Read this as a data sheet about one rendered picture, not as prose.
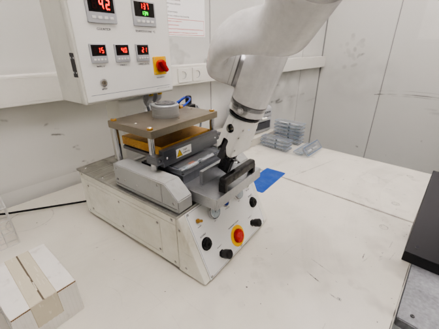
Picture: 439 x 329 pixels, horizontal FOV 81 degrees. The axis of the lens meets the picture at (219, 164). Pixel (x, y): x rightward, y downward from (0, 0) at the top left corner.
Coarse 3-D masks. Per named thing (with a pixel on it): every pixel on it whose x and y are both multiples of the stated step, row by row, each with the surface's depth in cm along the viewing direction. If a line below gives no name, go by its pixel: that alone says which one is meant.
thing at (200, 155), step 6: (204, 150) 80; (210, 150) 80; (216, 150) 80; (192, 156) 75; (198, 156) 75; (204, 156) 75; (180, 162) 71; (186, 162) 71; (192, 162) 71; (180, 168) 68
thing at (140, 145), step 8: (192, 128) 82; (200, 128) 82; (128, 136) 74; (136, 136) 74; (160, 136) 74; (168, 136) 74; (176, 136) 74; (184, 136) 74; (192, 136) 75; (128, 144) 75; (136, 144) 73; (144, 144) 70; (160, 144) 68; (168, 144) 68; (136, 152) 74; (144, 152) 72
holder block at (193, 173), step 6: (216, 156) 78; (144, 162) 74; (204, 162) 74; (210, 162) 74; (162, 168) 70; (192, 168) 70; (198, 168) 70; (174, 174) 67; (180, 174) 67; (186, 174) 67; (192, 174) 69; (198, 174) 71; (186, 180) 67
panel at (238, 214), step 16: (224, 208) 73; (240, 208) 79; (256, 208) 85; (192, 224) 64; (208, 224) 68; (224, 224) 72; (240, 224) 78; (224, 240) 71; (208, 256) 66; (208, 272) 65
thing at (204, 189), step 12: (204, 168) 66; (216, 168) 70; (192, 180) 69; (204, 180) 66; (216, 180) 69; (240, 180) 69; (252, 180) 74; (192, 192) 64; (204, 192) 63; (216, 192) 63; (228, 192) 64; (204, 204) 63; (216, 204) 60
